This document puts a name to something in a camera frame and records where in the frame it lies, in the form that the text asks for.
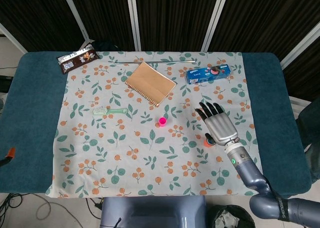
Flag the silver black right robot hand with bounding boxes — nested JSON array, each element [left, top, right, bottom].
[[194, 101, 240, 147]]

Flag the blue Oreo cookie box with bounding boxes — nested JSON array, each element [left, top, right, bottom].
[[184, 64, 232, 86]]

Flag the brown spiral notebook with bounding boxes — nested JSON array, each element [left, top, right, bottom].
[[124, 61, 177, 108]]

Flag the dark chair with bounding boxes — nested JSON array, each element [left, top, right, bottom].
[[296, 97, 320, 161]]

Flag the black trash bin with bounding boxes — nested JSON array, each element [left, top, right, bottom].
[[208, 204, 256, 228]]

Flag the floral fruit print tablecloth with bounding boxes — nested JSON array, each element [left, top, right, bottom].
[[45, 50, 266, 198]]

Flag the dark folding screen panel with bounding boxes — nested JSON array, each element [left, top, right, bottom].
[[0, 0, 90, 54], [61, 0, 140, 51], [203, 0, 320, 64], [279, 27, 320, 103], [129, 0, 230, 53]]

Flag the grey blue robot torso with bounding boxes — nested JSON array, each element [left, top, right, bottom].
[[99, 195, 208, 228]]

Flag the green brush white bristles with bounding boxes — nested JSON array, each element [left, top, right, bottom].
[[92, 107, 129, 117]]

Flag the thin metal rod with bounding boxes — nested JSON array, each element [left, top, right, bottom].
[[114, 59, 197, 64]]

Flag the brown snack packet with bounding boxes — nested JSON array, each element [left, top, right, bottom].
[[56, 44, 100, 75]]

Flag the teal table cover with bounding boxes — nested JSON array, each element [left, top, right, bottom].
[[0, 51, 312, 200]]

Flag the orange tipped black tool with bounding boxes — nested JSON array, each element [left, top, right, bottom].
[[0, 147, 18, 169]]

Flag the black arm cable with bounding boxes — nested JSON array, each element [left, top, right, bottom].
[[262, 174, 281, 198]]

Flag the black printed arm strap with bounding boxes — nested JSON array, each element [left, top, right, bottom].
[[274, 196, 288, 221]]

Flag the white floor cable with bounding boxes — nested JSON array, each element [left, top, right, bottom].
[[36, 194, 81, 226]]

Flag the black floor cable bundle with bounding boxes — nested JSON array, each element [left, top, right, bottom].
[[0, 192, 25, 220]]

